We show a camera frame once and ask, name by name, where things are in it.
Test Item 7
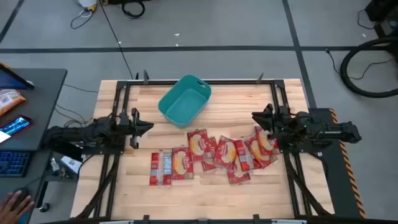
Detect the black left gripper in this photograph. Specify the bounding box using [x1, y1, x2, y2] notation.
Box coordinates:
[119, 108, 155, 150]

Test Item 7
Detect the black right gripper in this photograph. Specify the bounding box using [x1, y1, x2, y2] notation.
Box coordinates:
[251, 103, 294, 141]

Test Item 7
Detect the teal plastic basket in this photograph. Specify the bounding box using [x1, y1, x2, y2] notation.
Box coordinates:
[157, 74, 213, 129]

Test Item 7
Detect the white box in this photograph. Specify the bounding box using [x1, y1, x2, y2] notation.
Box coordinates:
[60, 155, 83, 174]

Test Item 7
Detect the black hazard-striped base platform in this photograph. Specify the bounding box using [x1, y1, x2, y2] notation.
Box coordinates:
[307, 108, 367, 218]

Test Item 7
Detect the black desk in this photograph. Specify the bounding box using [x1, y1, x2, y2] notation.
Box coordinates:
[0, 68, 68, 224]

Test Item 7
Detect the phone in red case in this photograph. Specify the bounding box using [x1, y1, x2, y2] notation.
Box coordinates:
[0, 114, 34, 144]

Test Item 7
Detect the black backlit keyboard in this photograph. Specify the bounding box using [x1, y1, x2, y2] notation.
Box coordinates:
[0, 151, 32, 178]

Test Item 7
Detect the white floor object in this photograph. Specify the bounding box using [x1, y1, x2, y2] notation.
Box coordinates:
[77, 0, 98, 9]

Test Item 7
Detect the orange snack bag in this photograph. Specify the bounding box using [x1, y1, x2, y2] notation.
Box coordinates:
[0, 89, 27, 117]

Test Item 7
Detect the tablet screen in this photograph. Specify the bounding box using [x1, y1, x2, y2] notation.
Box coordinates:
[0, 62, 35, 91]

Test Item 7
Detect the person's hand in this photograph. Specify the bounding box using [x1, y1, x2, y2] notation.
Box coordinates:
[0, 190, 35, 224]

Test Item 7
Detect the black equipment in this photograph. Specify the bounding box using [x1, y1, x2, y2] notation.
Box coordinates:
[365, 0, 398, 39]

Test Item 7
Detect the thin black floor cable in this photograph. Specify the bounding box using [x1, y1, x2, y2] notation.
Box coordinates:
[356, 9, 377, 30]
[325, 48, 393, 80]
[63, 83, 99, 94]

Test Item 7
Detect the thick black hose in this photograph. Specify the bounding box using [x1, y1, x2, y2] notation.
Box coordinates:
[340, 36, 398, 99]

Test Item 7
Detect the long black floor cable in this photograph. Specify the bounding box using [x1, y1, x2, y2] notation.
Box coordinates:
[98, 0, 135, 80]

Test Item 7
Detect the black coiled cable loop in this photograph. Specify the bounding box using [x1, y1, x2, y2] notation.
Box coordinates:
[121, 0, 146, 20]

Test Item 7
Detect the white and black floor cable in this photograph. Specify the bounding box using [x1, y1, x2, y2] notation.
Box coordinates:
[70, 8, 94, 30]

